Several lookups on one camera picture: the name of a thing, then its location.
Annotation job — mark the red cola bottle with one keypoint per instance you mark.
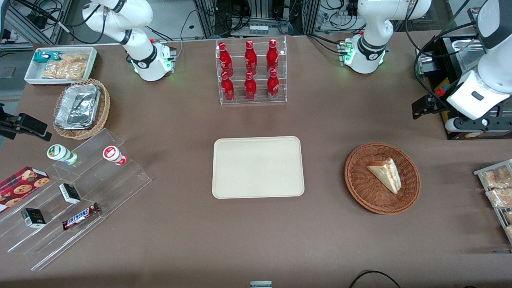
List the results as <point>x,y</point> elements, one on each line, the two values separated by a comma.
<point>273,86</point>
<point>225,60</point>
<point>250,58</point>
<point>272,56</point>
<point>250,88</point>
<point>228,88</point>

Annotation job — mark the oval light wicker basket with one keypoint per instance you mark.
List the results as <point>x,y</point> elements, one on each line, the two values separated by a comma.
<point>103,108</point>

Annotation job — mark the teal snack packet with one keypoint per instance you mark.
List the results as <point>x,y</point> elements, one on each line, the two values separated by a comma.
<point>42,57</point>

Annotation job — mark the grey white device edge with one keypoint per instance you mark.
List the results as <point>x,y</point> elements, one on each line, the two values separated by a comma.
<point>260,284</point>

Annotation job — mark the red lid drink cup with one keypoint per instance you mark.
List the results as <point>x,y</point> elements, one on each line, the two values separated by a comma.
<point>112,154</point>

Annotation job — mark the clear acrylic stepped display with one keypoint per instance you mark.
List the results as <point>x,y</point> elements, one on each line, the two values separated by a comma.
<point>120,188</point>

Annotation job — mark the aluminium frame equipment rack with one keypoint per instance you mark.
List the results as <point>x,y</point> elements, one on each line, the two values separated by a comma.
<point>260,12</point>

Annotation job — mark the green lid drink cup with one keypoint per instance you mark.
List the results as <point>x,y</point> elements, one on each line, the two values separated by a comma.
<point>60,153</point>

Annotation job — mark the clear bag of crackers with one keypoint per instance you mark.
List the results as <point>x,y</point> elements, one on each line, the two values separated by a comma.
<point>68,67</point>

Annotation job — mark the black food warmer machine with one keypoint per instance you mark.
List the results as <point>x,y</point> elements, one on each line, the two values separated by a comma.
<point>443,52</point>

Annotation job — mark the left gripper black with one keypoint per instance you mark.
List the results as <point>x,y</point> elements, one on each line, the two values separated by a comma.
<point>433,103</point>

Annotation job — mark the beige rectangular tray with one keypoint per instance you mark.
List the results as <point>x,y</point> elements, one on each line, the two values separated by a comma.
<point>258,168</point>

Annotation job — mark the red emergency button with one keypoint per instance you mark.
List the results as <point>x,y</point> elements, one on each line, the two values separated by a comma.
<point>440,91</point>

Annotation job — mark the snickers chocolate bar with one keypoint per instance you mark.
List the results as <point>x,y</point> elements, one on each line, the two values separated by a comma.
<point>80,216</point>

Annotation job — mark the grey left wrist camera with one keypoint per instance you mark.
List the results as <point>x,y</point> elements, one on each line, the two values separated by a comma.
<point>454,125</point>

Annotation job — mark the clear bag of pastry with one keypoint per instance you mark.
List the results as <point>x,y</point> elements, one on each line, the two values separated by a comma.
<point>496,178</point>
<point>500,198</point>

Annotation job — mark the metal glass warmer cover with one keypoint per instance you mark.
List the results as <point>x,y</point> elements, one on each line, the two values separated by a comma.
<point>474,16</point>

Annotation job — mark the white rectangular snack bin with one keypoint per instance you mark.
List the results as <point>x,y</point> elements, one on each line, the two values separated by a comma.
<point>32,76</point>

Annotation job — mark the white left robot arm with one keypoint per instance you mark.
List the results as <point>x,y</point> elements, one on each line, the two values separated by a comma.
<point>368,52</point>

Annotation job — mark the clear acrylic bottle rack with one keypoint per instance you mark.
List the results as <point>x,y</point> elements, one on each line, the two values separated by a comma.
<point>260,100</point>

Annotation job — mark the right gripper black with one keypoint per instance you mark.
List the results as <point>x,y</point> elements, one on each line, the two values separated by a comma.
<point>12,125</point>

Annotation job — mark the triangular sandwich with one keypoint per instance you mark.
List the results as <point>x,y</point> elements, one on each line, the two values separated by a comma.
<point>386,174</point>

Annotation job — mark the round brown wicker basket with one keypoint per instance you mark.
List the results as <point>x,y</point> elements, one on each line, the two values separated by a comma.
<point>360,180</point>

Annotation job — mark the red cookie box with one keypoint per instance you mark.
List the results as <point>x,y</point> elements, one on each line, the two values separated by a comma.
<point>22,186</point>

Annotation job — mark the small black carton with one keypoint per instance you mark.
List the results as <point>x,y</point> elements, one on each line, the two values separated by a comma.
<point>33,218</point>
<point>70,193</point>

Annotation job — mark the white power strip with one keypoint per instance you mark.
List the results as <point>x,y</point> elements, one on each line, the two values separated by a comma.
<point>258,29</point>

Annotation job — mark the stacked aluminium foil containers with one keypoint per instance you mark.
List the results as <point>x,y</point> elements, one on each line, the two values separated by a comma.
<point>78,107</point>

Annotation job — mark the steel warmer pan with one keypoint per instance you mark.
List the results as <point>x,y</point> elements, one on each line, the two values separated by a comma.
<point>466,56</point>

